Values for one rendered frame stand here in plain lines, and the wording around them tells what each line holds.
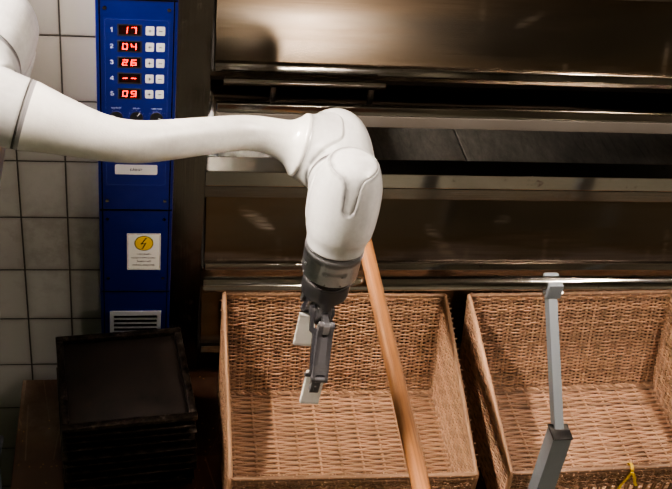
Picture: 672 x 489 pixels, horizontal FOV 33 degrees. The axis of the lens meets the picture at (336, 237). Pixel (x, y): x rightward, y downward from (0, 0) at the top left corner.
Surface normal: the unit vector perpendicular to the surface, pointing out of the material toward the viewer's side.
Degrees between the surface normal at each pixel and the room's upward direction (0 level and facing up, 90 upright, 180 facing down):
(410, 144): 0
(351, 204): 80
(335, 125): 6
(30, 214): 90
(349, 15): 70
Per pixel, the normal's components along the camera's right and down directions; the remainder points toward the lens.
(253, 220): 0.17, 0.31
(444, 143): 0.11, -0.79
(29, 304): 0.14, 0.61
